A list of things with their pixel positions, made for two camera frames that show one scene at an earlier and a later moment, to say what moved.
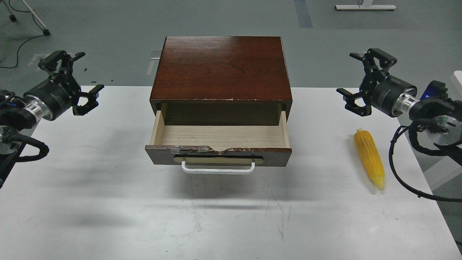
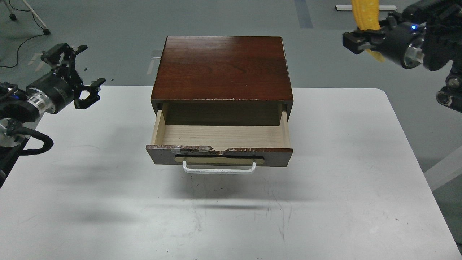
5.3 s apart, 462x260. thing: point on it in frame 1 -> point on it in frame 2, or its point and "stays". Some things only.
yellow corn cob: [370, 156] -> [366, 12]
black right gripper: [387, 93] -> [401, 39]
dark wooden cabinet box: [221, 81] stays
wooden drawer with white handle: [219, 149] stays
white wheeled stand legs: [13, 17] stays
